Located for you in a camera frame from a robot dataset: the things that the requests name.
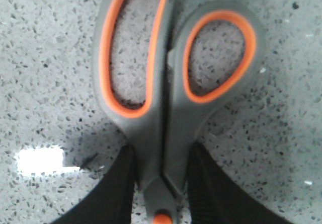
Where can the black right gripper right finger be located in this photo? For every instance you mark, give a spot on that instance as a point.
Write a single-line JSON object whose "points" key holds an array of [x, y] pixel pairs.
{"points": [[215, 198]]}

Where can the grey orange scissors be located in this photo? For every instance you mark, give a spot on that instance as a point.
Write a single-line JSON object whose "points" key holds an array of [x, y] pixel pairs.
{"points": [[161, 131]]}

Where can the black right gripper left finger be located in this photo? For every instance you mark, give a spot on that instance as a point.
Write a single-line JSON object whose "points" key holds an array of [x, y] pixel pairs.
{"points": [[111, 200]]}

